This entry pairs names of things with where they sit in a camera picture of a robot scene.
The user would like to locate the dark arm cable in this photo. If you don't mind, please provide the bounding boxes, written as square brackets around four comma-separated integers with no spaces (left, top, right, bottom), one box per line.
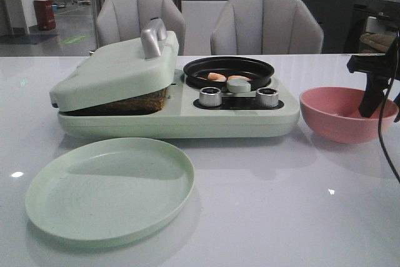
[377,78,400,185]

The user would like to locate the white bread slice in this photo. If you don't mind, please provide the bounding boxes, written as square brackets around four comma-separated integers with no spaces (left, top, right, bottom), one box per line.
[65,88,168,116]

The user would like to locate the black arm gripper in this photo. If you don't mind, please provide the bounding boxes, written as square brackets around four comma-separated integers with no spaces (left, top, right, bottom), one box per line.
[347,35,399,118]

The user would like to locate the left silver control knob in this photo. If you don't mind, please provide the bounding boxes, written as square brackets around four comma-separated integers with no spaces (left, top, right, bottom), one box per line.
[199,87,222,108]

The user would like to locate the mint green round plate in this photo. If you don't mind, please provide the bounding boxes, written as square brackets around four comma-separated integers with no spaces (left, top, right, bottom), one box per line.
[25,138,194,248]

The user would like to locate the right grey upholstered chair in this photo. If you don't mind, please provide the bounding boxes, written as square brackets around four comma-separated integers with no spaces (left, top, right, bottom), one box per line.
[210,0,324,55]

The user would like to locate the dark grey kitchen counter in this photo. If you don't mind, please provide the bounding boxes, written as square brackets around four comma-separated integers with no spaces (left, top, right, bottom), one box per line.
[237,0,400,54]

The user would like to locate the left grey upholstered chair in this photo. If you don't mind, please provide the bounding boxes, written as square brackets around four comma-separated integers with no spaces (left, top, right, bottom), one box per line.
[96,0,186,56]

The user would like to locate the silver control knob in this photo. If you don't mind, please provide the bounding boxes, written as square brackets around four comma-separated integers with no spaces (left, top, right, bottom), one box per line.
[199,87,222,108]
[255,88,279,108]

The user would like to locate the black round frying pan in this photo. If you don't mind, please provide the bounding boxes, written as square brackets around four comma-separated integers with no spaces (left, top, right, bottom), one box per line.
[183,56,274,91]

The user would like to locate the right silver control knob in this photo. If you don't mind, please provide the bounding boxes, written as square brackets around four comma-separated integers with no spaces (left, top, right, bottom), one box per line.
[255,88,279,108]

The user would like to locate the red bin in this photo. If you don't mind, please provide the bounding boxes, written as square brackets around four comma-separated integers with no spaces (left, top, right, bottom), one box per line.
[33,0,56,31]

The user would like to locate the mint green breakfast maker base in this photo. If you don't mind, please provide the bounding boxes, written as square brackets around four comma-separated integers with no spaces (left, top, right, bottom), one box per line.
[58,69,300,139]

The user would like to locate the pink plastic bowl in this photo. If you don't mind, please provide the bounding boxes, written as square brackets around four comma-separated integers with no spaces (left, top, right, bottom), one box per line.
[299,86,381,144]

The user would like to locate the orange shrimp piece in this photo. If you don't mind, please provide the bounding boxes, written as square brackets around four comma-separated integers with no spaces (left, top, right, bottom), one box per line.
[207,73,227,82]
[227,75,251,81]

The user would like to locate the mint green breakfast maker lid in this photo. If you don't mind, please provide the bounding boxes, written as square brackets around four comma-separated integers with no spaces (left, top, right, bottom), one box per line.
[49,19,179,112]

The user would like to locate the grey upholstered chair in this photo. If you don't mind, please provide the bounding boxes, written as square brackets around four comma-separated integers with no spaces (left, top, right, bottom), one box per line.
[210,0,324,55]
[96,0,186,56]

